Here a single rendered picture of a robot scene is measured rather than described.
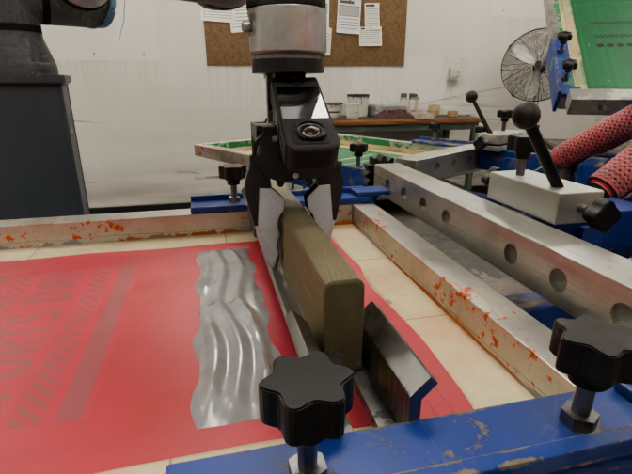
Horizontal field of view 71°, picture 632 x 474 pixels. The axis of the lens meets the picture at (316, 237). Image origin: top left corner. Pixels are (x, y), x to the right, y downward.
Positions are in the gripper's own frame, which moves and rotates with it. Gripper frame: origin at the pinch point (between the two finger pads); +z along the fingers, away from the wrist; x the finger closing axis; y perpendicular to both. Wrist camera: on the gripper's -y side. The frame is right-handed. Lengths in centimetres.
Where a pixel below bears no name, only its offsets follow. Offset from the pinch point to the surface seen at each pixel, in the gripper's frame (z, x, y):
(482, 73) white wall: -28, -265, 380
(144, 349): 5.3, 15.5, -6.1
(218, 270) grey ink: 4.5, 8.3, 9.4
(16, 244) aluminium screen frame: 4.1, 36.8, 25.8
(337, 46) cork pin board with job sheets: -51, -113, 379
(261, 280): 5.2, 3.2, 6.3
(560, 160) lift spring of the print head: -4, -58, 29
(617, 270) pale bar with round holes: -3.0, -23.5, -17.2
